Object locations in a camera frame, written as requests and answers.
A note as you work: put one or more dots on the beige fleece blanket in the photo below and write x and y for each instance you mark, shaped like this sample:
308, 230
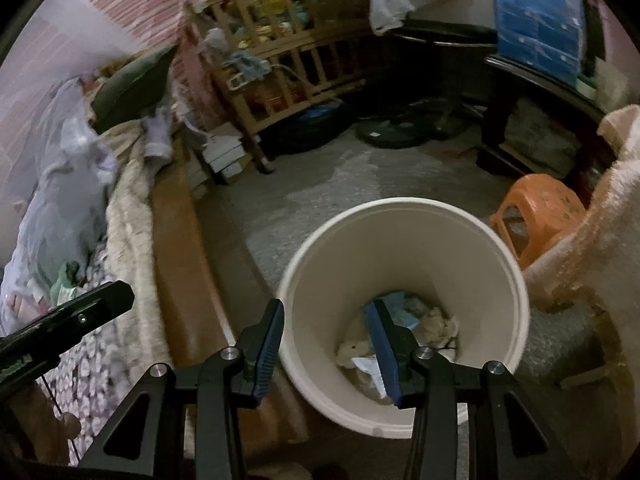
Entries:
590, 240

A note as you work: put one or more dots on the black fan base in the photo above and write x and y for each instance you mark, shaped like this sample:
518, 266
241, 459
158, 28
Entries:
400, 127

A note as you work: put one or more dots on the stack of white boxes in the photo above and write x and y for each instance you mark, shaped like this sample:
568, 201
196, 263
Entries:
225, 150

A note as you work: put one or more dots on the grey quilt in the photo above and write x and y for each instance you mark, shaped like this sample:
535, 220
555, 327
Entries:
55, 185

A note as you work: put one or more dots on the black tyre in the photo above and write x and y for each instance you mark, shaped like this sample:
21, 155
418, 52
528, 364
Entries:
310, 130

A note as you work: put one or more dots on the grey cloth garment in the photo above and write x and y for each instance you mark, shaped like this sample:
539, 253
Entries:
157, 135

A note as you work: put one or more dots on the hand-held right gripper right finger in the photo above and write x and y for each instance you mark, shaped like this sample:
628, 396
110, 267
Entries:
385, 355

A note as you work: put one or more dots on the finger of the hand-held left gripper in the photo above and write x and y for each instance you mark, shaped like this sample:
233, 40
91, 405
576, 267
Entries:
95, 305

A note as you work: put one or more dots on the orange plastic stool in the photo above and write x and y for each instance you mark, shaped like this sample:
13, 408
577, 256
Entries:
540, 210

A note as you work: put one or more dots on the wooden crib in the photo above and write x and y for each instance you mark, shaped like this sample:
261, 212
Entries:
280, 60

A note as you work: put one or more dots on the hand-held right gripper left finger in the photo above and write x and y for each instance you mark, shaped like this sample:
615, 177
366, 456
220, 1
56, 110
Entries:
265, 355

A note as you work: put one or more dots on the cream quilted bedspread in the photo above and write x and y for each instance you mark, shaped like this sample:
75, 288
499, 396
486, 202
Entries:
130, 220

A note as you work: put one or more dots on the blue and white cloth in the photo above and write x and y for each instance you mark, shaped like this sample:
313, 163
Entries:
245, 62

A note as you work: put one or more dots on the person's left hand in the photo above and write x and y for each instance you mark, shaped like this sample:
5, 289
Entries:
45, 420

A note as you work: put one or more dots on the dark wooden table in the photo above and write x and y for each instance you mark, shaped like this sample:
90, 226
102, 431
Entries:
500, 85

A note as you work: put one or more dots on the cream tissue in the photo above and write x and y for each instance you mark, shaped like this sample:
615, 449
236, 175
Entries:
352, 347
440, 325

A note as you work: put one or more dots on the brown wooden bed frame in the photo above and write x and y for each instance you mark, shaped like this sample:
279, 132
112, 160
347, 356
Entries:
185, 260

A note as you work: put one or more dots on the blue plastic package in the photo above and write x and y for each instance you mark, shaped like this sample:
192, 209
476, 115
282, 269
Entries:
540, 25

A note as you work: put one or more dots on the green pillow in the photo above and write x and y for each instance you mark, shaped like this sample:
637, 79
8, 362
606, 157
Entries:
130, 90

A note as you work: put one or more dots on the white plastic bucket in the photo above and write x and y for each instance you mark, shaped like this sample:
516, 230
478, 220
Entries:
400, 240

